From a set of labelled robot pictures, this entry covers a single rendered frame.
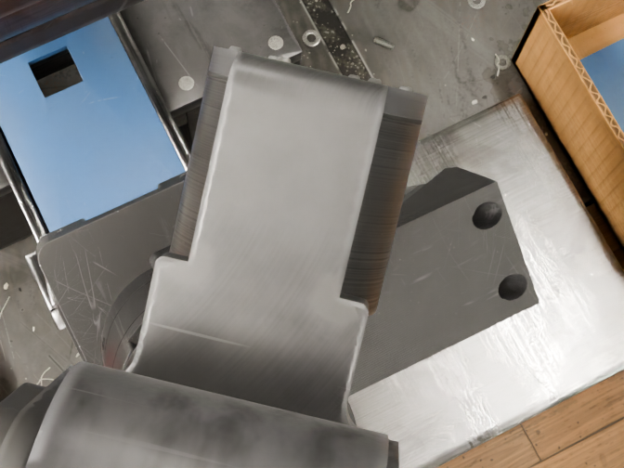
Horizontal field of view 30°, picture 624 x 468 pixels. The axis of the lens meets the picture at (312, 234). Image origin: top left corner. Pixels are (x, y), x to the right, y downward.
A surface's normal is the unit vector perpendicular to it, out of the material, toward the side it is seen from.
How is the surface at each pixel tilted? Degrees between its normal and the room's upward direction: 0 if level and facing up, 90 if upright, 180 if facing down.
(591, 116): 90
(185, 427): 41
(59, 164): 0
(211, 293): 22
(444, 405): 0
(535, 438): 0
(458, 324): 29
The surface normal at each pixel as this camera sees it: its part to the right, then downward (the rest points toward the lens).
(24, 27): 0.45, 0.87
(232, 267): -0.06, 0.12
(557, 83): -0.89, 0.43
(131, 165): 0.04, -0.25
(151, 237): 0.26, 0.19
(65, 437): 0.12, -0.60
